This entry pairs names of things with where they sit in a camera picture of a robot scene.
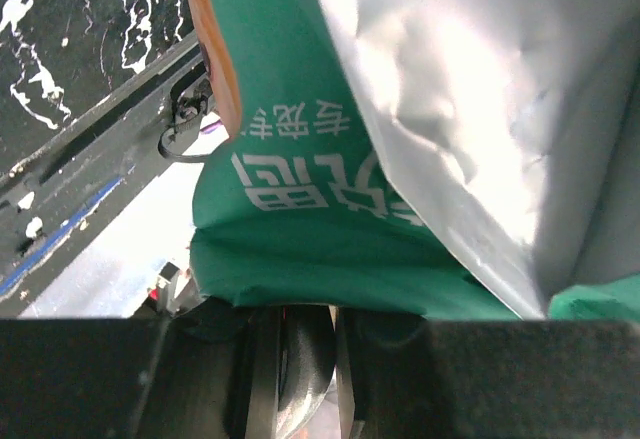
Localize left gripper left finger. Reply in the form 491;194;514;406
1;301;281;438

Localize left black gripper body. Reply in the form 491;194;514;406
275;305;360;438

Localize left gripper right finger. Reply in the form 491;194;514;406
336;308;639;438

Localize teal dog food bag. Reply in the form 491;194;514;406
188;0;639;321

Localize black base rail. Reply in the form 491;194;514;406
1;33;205;318

